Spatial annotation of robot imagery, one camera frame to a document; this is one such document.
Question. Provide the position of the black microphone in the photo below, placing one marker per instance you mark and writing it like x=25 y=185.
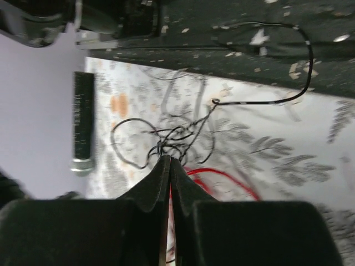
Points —
x=83 y=121

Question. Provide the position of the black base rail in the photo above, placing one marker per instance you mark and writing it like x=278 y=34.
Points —
x=273 y=43

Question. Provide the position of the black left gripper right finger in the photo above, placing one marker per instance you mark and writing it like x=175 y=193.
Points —
x=212 y=232

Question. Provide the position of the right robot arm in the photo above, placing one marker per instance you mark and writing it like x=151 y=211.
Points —
x=37 y=24

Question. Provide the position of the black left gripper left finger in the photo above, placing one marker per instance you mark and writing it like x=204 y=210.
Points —
x=129 y=230

